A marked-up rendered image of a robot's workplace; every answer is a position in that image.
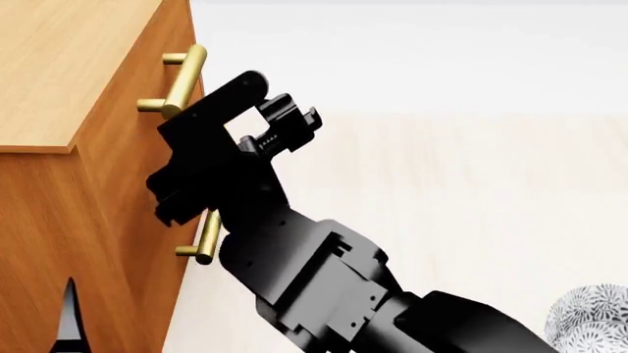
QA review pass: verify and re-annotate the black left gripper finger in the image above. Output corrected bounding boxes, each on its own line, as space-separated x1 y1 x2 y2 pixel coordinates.
46 277 95 353

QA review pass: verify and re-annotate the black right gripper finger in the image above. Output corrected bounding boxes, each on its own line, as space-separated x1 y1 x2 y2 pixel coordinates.
257 93 324 158
145 167 218 227

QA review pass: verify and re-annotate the light wooden cabinet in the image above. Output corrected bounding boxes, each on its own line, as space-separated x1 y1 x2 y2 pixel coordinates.
0 0 206 353

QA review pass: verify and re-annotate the white floral patterned plate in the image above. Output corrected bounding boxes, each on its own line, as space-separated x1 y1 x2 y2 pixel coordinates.
544 282 628 353

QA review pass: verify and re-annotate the short brass drawer handle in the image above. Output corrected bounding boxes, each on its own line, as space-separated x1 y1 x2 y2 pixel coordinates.
175 209 223 265

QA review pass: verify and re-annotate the long brass drawer handle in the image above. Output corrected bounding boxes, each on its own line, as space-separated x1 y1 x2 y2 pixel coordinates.
135 43 208 120

